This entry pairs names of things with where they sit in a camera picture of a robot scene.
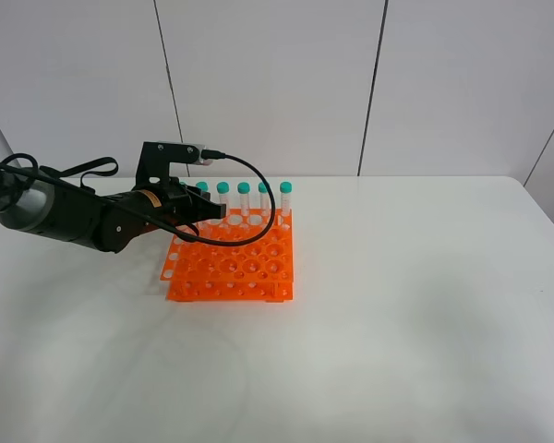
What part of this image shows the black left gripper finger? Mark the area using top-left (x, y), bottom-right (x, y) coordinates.
top-left (184, 186), bottom-right (227, 224)

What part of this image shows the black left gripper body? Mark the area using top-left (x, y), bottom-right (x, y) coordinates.
top-left (138, 177), bottom-right (203, 228)

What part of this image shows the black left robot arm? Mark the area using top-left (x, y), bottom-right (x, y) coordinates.
top-left (0, 154), bottom-right (226, 253)

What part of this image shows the racked test tube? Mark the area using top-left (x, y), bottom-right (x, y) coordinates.
top-left (258, 182), bottom-right (271, 218)
top-left (280, 181), bottom-right (293, 224)
top-left (196, 181), bottom-right (210, 198)
top-left (237, 182), bottom-right (250, 219)
top-left (216, 182), bottom-right (230, 210)

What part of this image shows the orange test tube rack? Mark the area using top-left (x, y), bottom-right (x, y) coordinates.
top-left (160, 212), bottom-right (295, 303)

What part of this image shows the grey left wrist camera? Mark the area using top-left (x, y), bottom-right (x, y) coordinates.
top-left (135, 141), bottom-right (227, 190)

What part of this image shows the black left camera cable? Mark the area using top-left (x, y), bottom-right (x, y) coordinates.
top-left (0, 150), bottom-right (278, 248)

